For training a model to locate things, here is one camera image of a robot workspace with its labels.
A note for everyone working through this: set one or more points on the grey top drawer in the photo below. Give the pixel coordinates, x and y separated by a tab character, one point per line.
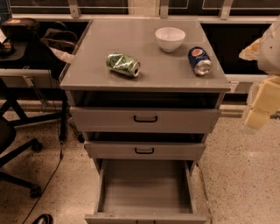
145	120

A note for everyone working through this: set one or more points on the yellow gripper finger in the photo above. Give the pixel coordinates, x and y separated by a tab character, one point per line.
265	104

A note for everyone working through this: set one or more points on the black office chair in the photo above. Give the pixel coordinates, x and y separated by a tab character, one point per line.
7	136

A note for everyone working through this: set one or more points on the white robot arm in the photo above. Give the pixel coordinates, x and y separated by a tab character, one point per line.
266	51

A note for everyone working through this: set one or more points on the dark side desk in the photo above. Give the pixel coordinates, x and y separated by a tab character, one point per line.
11	96

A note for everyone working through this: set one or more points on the grey open bottom drawer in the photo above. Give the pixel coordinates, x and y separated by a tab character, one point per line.
144	192

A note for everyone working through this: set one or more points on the blue Pepsi can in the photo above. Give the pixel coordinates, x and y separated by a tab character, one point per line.
199	61

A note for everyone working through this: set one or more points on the black device on desk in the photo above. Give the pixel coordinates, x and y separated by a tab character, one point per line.
18	33

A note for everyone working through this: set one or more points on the black shoe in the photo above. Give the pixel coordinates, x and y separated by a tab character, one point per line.
44	219

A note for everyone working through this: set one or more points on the grey middle drawer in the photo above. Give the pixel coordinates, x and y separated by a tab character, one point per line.
145	150

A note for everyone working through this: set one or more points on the grey drawer cabinet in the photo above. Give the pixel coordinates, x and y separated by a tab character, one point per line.
165	81

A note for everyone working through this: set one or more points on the white ceramic bowl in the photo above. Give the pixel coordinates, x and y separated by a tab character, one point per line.
169	39

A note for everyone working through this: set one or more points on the crushed green soda can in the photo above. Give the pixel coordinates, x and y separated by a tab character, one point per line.
123	64

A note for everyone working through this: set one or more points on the dark bag on desk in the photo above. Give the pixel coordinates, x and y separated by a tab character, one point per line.
61	43

